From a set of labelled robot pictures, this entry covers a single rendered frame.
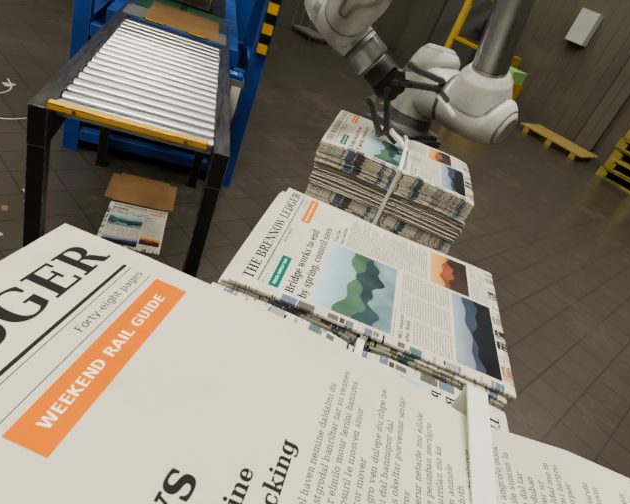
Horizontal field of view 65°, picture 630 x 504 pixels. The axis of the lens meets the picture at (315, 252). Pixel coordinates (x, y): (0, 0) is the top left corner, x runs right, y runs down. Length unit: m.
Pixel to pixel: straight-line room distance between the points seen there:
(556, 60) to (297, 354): 9.81
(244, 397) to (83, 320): 0.06
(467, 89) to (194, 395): 1.41
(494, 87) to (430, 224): 0.49
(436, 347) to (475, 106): 0.99
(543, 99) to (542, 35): 1.08
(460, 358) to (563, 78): 9.32
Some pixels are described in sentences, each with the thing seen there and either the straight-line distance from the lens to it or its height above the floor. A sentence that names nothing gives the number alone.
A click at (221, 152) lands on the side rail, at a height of 0.80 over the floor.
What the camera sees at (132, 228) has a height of 0.01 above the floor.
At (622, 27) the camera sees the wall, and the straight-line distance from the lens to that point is 9.74.
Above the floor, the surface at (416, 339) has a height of 1.07.
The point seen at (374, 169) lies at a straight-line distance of 1.13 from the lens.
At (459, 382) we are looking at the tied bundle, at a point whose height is 1.05.
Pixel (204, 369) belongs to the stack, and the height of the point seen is 1.29.
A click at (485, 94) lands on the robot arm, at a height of 1.22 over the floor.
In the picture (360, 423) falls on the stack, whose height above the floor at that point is 1.29.
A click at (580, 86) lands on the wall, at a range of 9.76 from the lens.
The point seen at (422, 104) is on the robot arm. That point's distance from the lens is 1.62.
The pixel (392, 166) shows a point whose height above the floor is 1.06.
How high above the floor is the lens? 1.42
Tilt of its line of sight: 31 degrees down
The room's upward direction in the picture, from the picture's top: 23 degrees clockwise
